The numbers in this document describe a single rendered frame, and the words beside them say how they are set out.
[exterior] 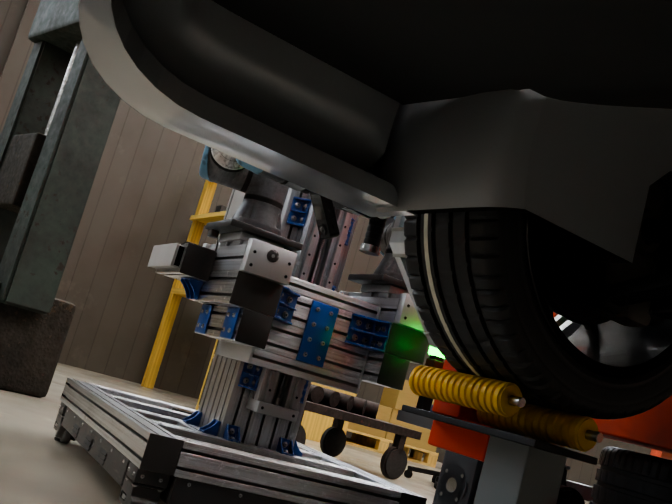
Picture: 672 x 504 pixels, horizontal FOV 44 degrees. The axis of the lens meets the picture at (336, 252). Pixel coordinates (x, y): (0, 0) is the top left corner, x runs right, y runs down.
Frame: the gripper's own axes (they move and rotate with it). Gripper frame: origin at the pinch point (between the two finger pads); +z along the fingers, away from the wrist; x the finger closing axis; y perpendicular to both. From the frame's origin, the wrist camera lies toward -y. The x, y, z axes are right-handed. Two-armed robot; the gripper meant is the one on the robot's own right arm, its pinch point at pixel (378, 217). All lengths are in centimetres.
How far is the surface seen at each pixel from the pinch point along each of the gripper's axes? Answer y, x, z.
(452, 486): -52, -1, 39
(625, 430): -29, -28, 60
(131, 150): 144, 700, 152
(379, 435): -68, 543, 442
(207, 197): 118, 652, 228
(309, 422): -70, 483, 315
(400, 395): -23, 538, 451
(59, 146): 44, 296, -5
